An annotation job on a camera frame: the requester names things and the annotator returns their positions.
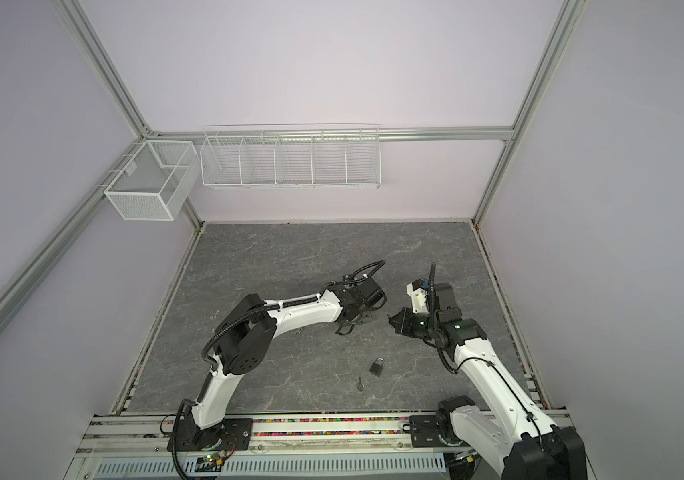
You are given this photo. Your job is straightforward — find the dark grey padlock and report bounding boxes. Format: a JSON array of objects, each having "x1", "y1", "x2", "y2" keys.
[{"x1": 369, "y1": 357, "x2": 385, "y2": 377}]

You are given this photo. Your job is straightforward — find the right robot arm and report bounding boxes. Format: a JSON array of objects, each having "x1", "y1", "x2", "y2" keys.
[{"x1": 389, "y1": 275, "x2": 588, "y2": 479}]

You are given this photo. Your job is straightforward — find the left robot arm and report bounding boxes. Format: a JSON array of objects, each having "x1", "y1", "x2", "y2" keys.
[{"x1": 168, "y1": 260, "x2": 387, "y2": 453}]

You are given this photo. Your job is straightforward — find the white mesh box basket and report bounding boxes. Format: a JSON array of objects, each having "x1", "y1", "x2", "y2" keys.
[{"x1": 105, "y1": 140, "x2": 200, "y2": 221}]

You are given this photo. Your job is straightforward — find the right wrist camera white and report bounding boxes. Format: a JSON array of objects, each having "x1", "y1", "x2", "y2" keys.
[{"x1": 406, "y1": 278, "x2": 430, "y2": 315}]

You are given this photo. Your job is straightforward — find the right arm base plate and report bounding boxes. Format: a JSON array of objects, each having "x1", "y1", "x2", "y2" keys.
[{"x1": 403, "y1": 413, "x2": 494, "y2": 451}]

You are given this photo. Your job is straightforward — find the white vented cable duct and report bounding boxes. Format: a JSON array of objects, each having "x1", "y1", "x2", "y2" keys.
[{"x1": 90, "y1": 453, "x2": 449, "y2": 479}]

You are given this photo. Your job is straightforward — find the white wire shelf basket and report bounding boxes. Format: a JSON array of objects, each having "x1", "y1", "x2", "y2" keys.
[{"x1": 200, "y1": 123, "x2": 382, "y2": 189}]

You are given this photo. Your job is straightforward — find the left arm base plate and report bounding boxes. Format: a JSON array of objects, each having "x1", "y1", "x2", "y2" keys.
[{"x1": 167, "y1": 417, "x2": 254, "y2": 452}]

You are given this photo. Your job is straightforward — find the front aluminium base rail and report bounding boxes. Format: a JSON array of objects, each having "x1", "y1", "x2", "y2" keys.
[{"x1": 76, "y1": 410, "x2": 571, "y2": 464}]

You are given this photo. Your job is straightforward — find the aluminium frame rails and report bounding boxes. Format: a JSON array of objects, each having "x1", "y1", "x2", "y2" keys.
[{"x1": 0, "y1": 0, "x2": 589, "y2": 385}]

